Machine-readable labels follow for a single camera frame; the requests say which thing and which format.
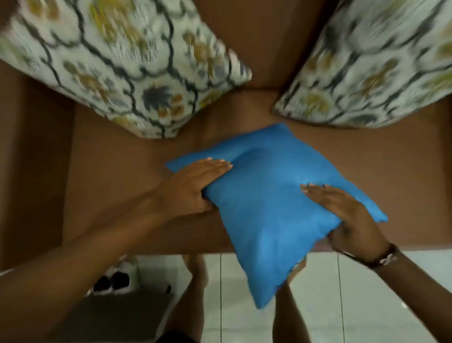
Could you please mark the person's right hand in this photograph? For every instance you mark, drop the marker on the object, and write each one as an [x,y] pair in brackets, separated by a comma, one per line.
[348,222]

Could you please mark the person's left hand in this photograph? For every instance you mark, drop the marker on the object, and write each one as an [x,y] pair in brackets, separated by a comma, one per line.
[183,192]

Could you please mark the person's left fingers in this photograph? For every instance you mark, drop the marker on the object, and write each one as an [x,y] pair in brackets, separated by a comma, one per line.
[208,169]

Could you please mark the person's right fingers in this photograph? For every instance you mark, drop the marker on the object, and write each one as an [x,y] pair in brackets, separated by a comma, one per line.
[326,196]

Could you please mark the blue cushion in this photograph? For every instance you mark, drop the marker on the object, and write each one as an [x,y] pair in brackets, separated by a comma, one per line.
[272,212]

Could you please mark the person's left forearm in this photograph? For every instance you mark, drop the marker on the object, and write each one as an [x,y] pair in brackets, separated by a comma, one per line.
[81,261]

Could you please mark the person's right forearm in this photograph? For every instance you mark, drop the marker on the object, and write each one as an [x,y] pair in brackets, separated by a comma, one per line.
[423,293]

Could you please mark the brown sofa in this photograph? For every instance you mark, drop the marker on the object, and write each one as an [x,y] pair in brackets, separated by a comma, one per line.
[116,183]

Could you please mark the person's right leg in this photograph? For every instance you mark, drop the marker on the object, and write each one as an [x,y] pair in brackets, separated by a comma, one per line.
[287,318]

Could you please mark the person's leg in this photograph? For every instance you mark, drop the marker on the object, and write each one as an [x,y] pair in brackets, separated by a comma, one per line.
[287,318]
[189,304]

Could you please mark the person's left leg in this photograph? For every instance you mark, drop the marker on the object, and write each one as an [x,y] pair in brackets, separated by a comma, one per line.
[189,304]

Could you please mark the white and black shoe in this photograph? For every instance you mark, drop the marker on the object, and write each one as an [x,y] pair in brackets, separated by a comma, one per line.
[125,279]
[102,282]

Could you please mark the floral patterned cushion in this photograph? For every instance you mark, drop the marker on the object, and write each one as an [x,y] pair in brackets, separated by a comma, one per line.
[374,67]
[116,56]

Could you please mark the black shorts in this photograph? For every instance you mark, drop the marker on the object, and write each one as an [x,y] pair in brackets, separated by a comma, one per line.
[174,337]

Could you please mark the dark floor mat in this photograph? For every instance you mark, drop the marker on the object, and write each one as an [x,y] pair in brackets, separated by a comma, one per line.
[116,316]

